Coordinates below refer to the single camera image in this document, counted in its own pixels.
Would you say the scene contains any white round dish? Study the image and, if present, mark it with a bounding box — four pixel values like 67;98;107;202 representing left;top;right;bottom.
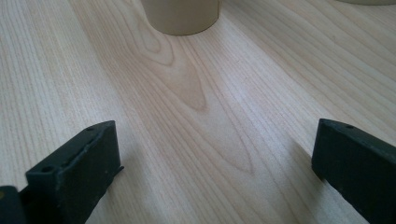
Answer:
335;0;396;7

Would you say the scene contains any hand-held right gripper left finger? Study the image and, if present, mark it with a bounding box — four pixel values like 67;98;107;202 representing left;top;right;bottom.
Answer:
19;119;125;224

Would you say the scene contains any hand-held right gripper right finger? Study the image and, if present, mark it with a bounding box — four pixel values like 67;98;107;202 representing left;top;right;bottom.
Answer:
311;118;396;224

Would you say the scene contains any beige cylindrical cup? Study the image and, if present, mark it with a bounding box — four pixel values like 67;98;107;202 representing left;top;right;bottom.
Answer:
140;0;221;36

